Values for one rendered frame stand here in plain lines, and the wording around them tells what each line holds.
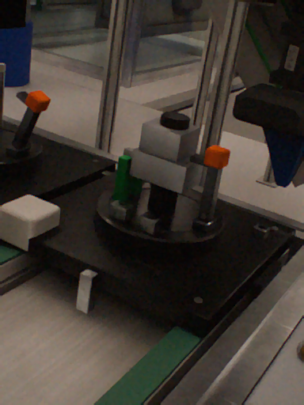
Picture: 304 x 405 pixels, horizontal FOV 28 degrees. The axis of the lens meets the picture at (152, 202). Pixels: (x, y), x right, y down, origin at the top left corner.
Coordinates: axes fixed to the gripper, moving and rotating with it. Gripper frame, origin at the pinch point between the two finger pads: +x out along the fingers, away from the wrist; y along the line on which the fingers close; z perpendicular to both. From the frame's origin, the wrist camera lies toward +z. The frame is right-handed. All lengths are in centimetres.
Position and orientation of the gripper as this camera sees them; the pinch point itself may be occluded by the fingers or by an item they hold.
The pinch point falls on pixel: (290, 151)
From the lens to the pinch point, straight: 57.7
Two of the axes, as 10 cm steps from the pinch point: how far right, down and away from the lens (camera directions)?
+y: 5.1, -2.8, 8.1
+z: 8.5, 3.3, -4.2
